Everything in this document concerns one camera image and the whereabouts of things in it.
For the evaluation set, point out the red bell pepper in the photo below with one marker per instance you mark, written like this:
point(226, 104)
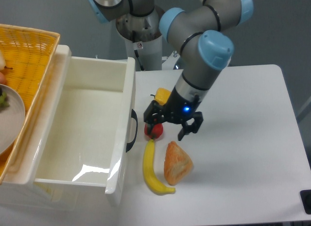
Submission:
point(156, 131)

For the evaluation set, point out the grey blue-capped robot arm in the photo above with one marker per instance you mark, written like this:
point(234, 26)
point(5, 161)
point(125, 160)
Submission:
point(196, 36)

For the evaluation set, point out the black top drawer handle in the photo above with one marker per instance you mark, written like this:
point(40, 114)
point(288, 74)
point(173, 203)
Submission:
point(133, 130)

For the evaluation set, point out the yellow wicker basket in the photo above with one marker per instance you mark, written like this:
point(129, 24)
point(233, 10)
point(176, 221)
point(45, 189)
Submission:
point(28, 52)

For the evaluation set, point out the green grapes on plate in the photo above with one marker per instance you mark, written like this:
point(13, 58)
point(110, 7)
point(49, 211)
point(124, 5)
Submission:
point(3, 99)

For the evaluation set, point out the yellow banana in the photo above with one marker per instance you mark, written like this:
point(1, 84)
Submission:
point(150, 178)

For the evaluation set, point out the white metal base frame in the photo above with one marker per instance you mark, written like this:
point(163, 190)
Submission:
point(170, 62)

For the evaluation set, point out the pale pear in basket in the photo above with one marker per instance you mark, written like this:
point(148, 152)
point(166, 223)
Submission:
point(3, 62)

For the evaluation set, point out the white drawer cabinet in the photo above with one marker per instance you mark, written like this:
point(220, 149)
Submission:
point(18, 186)

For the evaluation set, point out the red fruit in basket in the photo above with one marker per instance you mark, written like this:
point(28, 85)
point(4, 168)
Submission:
point(2, 79)

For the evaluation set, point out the triangular bread pastry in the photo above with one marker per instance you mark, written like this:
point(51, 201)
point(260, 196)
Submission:
point(177, 164)

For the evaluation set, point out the yellow bell pepper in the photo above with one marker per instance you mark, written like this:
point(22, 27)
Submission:
point(161, 96)

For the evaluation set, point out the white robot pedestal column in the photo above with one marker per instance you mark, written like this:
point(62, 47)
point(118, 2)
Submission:
point(143, 39)

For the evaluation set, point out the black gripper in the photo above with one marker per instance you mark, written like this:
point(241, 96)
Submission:
point(177, 110)

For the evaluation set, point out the white plate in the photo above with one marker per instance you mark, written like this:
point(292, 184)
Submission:
point(11, 118)

